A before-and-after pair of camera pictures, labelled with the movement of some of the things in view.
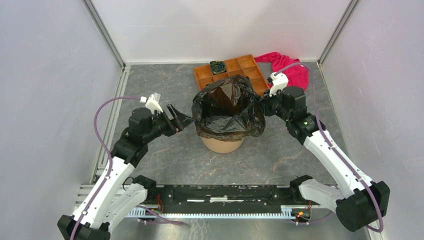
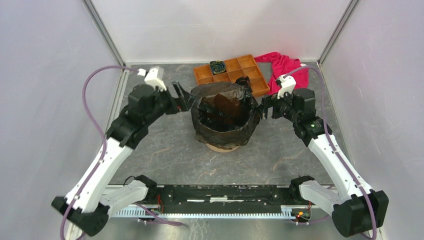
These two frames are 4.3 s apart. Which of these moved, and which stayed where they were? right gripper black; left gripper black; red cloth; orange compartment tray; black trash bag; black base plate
Moved: left gripper black; black trash bag
Stayed: red cloth; black base plate; right gripper black; orange compartment tray
